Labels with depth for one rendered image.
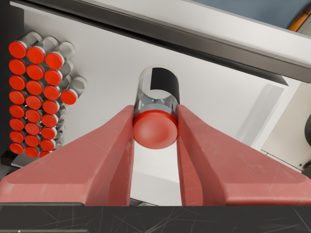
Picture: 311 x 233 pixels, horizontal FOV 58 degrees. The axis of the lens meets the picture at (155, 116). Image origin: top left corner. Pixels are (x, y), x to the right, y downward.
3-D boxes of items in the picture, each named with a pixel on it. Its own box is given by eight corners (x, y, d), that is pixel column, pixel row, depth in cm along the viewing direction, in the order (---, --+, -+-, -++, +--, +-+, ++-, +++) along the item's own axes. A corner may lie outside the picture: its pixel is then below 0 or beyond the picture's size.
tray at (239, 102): (21, 151, 48) (11, 165, 46) (25, -4, 35) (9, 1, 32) (208, 203, 50) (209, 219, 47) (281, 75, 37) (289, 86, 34)
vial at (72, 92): (71, 87, 41) (59, 102, 37) (73, 74, 40) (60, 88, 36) (86, 92, 41) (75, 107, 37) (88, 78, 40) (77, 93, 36)
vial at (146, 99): (135, 92, 16) (126, 141, 13) (143, 58, 15) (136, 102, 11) (171, 101, 16) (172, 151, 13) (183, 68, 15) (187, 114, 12)
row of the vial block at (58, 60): (51, 142, 46) (38, 160, 43) (60, 39, 37) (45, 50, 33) (64, 146, 47) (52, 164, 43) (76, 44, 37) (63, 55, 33)
